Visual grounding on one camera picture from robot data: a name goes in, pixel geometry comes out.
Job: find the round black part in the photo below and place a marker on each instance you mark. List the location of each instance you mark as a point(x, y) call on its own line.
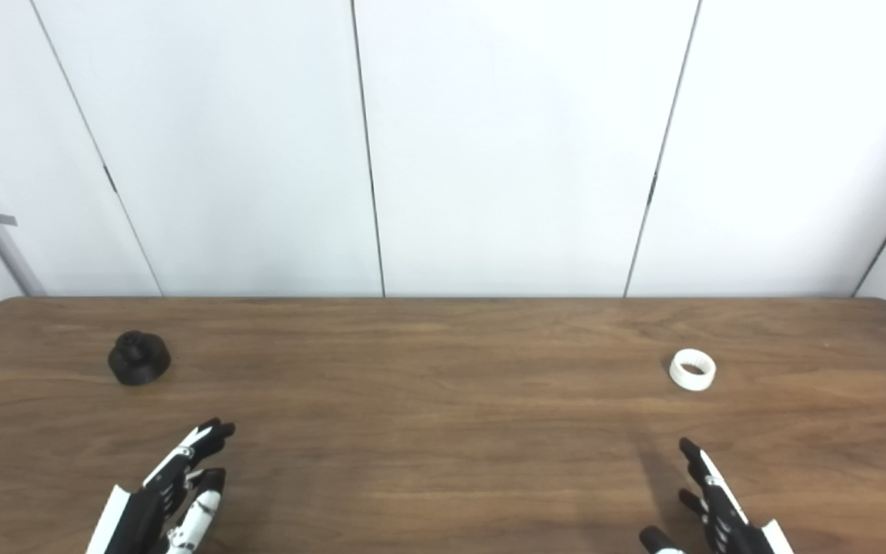
point(139, 365)

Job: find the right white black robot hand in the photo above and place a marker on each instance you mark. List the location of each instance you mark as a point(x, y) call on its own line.
point(724, 515)

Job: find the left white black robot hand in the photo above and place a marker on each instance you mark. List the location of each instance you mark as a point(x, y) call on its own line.
point(135, 515)

